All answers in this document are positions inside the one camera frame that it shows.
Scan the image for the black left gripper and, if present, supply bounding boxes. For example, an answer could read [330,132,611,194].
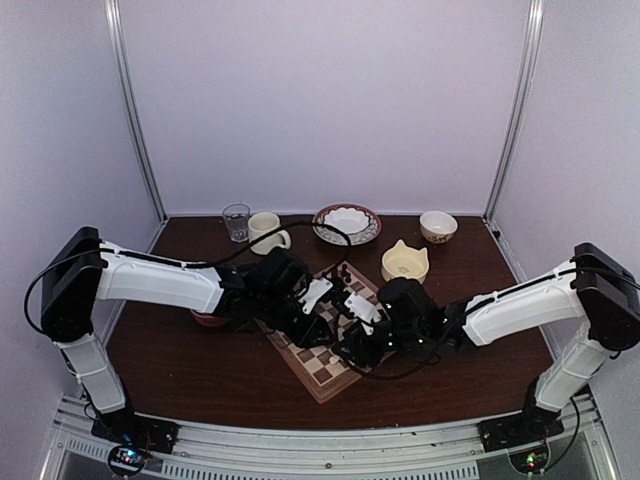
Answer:
[256,290,337,350]

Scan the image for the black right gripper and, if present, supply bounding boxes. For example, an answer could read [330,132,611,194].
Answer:
[332,316,426,369]

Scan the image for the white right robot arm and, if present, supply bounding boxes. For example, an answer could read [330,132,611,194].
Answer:
[334,243,639,442]

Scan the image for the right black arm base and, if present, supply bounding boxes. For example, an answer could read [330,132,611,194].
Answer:
[478,412,564,452]

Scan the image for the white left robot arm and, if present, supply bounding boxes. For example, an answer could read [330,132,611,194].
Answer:
[26,227,333,444]

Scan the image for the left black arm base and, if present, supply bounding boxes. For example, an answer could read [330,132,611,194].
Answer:
[91,415,179,454]

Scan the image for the black chess piece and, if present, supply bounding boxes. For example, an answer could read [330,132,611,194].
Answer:
[340,263,351,284]

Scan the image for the wooden chess board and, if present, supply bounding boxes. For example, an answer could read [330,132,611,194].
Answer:
[257,262,382,404]

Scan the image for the pink cat-ear bowl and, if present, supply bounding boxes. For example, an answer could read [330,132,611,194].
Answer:
[190,310,231,328]

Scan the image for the cream ribbed mug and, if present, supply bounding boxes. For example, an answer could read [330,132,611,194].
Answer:
[248,212,291,256]

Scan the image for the yellow cat-ear bowl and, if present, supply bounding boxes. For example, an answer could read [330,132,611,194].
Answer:
[381,239,430,284]

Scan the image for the clear drinking glass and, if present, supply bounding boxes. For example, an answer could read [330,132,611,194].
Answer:
[222,203,250,243]

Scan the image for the white floral small bowl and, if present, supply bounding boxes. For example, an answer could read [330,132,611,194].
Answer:
[419,211,458,244]

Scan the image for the white scalloped bowl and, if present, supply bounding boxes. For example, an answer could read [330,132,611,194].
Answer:
[324,207,369,235]

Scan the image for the patterned brown rim plate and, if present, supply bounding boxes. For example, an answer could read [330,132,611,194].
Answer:
[313,204,382,246]

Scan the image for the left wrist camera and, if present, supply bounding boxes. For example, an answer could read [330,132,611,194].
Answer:
[298,277,333,315]

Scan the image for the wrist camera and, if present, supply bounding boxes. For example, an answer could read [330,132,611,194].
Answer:
[344,293,386,336]
[298,277,333,315]

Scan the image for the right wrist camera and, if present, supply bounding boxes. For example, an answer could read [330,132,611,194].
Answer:
[344,293,386,336]

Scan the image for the left black cable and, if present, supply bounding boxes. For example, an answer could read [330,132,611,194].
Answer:
[199,222,351,274]

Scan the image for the black cable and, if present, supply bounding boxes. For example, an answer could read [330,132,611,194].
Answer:
[199,222,351,274]
[334,344,446,381]

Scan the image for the right black cable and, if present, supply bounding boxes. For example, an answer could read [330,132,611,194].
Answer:
[334,344,446,381]

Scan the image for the front aluminium rail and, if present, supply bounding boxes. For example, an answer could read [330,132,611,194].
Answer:
[39,394,626,480]

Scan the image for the left aluminium frame post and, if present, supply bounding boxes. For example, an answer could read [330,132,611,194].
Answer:
[104,0,168,223]

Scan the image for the aluminium frame post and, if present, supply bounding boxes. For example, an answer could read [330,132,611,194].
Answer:
[104,0,168,223]
[483,0,545,225]

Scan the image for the right aluminium frame post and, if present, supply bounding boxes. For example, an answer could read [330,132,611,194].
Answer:
[483,0,545,225]

